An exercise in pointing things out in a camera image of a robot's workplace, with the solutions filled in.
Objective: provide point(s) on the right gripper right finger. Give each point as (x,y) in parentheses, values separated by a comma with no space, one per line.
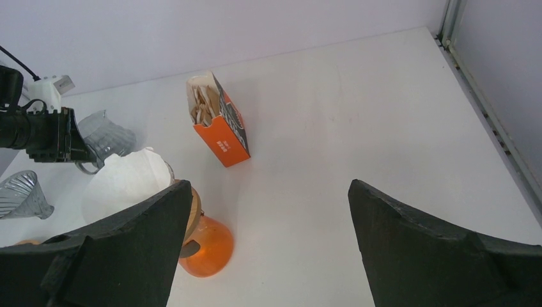
(412,258)

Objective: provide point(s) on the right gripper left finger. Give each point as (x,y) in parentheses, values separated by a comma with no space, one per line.
(126,259)

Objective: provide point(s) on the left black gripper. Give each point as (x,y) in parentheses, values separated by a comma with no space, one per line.
(45,136)

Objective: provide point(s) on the grey glass carafe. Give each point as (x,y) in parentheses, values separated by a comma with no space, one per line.
(103,138)

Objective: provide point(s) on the white paper coffee filter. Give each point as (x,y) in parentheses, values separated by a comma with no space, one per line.
(124,182)

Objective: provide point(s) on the orange glass carafe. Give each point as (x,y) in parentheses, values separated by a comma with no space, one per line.
(210,248)

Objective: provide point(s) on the grey ribbed dripper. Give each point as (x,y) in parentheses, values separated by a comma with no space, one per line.
(22,197)

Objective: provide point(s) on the orange coffee filter box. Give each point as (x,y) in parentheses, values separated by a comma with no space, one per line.
(217,120)

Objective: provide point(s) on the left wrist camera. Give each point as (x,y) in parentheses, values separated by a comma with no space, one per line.
(50,90)

